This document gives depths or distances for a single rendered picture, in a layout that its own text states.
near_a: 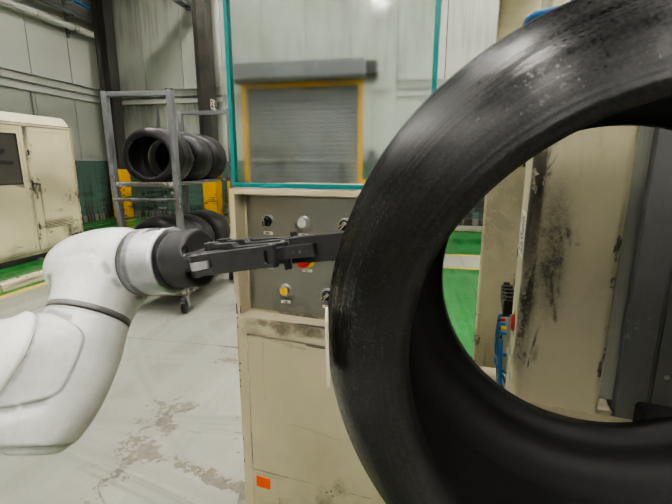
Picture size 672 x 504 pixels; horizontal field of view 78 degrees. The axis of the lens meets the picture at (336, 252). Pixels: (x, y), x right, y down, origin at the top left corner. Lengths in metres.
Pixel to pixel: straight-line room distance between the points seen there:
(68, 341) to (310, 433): 0.88
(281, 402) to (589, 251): 0.92
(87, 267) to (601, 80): 0.56
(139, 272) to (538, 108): 0.46
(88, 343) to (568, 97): 0.54
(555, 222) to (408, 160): 0.41
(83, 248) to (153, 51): 11.10
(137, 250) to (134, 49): 11.45
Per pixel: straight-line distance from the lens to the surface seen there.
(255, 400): 1.35
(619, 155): 0.71
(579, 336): 0.75
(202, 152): 4.25
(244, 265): 0.46
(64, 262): 0.64
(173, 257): 0.53
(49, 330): 0.57
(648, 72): 0.32
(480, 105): 0.31
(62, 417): 0.57
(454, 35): 9.82
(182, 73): 11.19
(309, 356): 1.19
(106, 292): 0.59
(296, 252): 0.46
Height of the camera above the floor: 1.33
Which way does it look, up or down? 12 degrees down
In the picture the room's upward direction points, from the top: straight up
